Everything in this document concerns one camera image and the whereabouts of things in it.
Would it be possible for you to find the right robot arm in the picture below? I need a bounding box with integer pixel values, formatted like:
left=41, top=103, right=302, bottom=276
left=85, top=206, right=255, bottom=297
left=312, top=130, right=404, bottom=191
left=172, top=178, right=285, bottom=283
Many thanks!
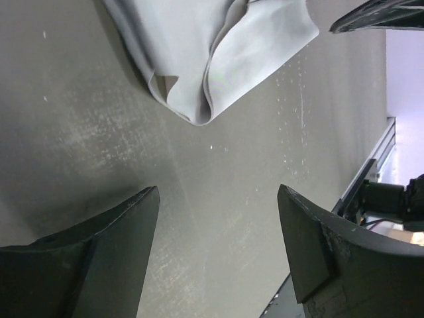
left=329, top=0, right=423, bottom=232

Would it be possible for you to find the white underwear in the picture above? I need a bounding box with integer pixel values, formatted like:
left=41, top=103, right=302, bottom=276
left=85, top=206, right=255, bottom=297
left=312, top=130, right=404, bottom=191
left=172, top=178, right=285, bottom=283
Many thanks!
left=104, top=0, right=319, bottom=126

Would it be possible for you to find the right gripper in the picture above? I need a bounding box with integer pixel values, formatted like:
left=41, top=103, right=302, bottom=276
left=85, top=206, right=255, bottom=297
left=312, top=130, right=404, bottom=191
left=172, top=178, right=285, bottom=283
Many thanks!
left=329, top=0, right=423, bottom=33

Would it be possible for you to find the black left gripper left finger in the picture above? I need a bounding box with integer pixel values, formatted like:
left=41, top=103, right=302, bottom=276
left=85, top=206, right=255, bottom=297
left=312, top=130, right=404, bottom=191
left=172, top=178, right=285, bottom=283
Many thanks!
left=1, top=187, right=160, bottom=317

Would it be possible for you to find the aluminium frame rail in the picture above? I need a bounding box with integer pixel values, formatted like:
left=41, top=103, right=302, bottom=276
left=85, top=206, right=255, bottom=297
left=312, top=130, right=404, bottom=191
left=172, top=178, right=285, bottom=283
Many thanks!
left=331, top=117, right=396, bottom=215

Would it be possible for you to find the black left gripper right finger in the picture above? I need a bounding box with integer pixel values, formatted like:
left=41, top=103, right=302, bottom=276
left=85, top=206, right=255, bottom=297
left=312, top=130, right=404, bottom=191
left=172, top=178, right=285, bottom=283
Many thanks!
left=278, top=185, right=423, bottom=317

